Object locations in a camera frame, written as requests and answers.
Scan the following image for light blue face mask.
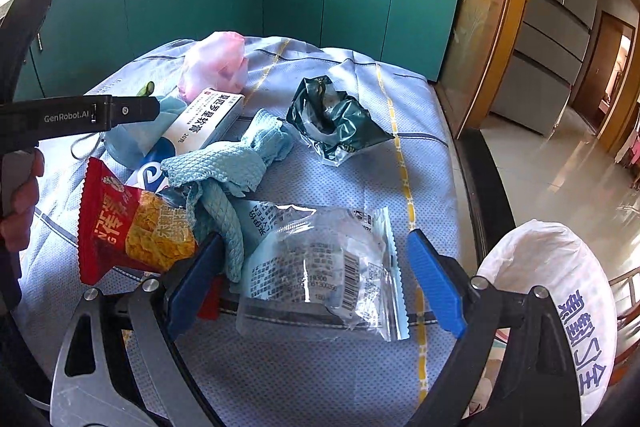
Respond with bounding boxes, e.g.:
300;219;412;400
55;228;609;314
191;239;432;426
69;95;189;170

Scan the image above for white blue toothpaste box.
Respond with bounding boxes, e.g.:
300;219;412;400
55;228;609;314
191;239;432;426
126;88;244;192

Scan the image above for red snack bag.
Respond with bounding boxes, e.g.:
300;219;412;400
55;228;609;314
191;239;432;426
78;157;198;285

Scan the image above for light blue dish cloth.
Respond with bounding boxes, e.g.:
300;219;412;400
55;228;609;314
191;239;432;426
160;109;294;283

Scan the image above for clear printed plastic wrapper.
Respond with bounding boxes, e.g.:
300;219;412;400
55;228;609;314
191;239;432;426
233;200;409;341

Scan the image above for teal lower kitchen cabinets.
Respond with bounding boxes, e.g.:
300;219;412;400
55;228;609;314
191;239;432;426
15;0;459;100

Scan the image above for white woven trash sack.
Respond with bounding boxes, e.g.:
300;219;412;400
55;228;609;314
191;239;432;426
477;220;617;421

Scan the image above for person's left hand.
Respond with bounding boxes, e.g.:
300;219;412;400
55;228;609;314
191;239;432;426
1;148;44;254

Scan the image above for green small wrapper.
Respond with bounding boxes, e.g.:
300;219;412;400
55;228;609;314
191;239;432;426
137;81;155;98

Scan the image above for pink plastic bag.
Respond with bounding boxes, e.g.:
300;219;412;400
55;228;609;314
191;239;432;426
178;31;248;103

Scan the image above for light blue tablecloth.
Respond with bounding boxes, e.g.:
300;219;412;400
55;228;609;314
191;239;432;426
14;37;462;426

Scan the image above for dark green foil wrapper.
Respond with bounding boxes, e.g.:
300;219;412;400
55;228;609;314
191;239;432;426
285;76;393;167

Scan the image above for silver refrigerator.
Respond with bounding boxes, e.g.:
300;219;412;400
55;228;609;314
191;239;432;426
491;0;598;135

